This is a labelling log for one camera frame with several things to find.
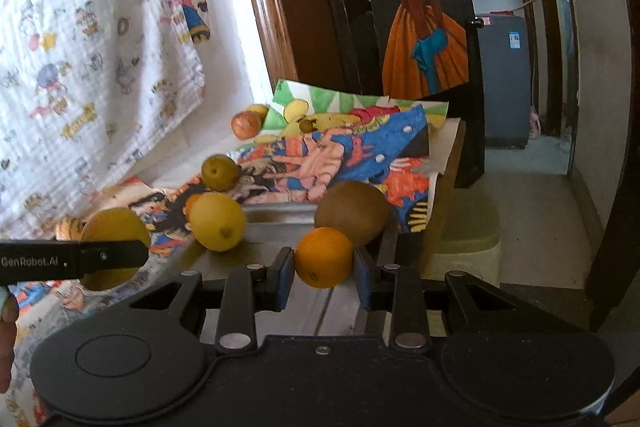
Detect striped yellow pepino melon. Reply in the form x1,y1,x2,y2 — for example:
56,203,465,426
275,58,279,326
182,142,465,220
54,216,87,241

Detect small orange tangerine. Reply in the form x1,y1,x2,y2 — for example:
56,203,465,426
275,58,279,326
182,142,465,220
294,227,354,289

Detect person's left hand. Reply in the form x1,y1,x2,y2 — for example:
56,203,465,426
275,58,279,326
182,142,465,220
0,287,20,393

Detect cartoon boys drawing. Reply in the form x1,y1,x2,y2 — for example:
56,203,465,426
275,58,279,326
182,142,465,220
0,175,172,427

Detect grey metal tray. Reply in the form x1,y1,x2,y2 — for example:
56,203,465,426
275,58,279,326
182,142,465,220
164,200,402,338

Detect yellow lemon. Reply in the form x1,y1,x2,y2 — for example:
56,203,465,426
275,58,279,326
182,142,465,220
188,192,246,253

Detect light green plastic stool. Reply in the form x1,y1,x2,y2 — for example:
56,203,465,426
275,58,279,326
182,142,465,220
422,188,501,286

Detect brown kiwi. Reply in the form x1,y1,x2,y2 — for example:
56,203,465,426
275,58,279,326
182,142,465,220
314,181,392,248

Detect large yellow round fruit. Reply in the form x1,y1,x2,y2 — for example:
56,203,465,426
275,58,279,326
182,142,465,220
80,207,151,291

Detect small tangerine on drawing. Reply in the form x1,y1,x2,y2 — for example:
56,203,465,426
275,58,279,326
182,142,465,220
183,193,202,221

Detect green-brown round pear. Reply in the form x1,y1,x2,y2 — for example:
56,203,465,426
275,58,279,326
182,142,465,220
201,154,241,192

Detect colourful anime drawing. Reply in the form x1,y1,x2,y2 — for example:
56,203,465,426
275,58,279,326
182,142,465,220
127,103,442,258

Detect red yellow apple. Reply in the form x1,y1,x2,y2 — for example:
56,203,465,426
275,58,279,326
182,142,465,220
230,110,262,140

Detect yellow fruit behind apple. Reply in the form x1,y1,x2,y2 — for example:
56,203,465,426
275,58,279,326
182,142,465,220
246,104,270,120

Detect Winnie the Pooh drawing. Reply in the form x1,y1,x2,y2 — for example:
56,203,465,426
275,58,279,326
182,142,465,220
253,79,448,144

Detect white cartoon print cloth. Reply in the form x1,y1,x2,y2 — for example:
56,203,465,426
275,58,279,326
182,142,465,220
1,0,205,239

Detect painting of orange-dress woman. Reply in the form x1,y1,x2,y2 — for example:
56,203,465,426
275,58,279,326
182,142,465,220
347,0,474,101

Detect grey appliance with sticker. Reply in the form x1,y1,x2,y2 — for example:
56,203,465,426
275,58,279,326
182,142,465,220
478,13,530,148

